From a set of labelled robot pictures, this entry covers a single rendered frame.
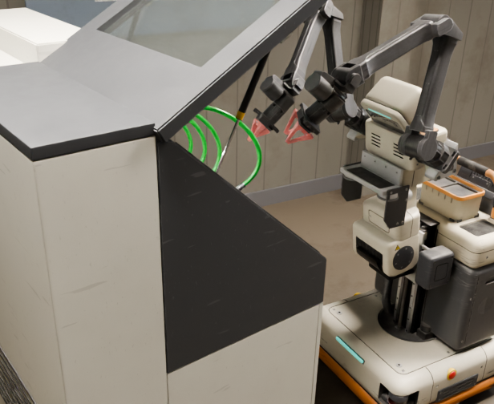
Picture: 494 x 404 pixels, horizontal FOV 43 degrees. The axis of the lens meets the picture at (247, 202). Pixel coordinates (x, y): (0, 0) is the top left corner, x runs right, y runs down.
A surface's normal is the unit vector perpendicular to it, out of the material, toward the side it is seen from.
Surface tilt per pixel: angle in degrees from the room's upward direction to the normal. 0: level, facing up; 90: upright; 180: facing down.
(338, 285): 0
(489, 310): 90
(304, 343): 90
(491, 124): 90
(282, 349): 90
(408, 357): 0
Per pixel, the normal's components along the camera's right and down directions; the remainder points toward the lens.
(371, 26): -0.88, 0.19
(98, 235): 0.61, 0.36
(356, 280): 0.02, -0.90
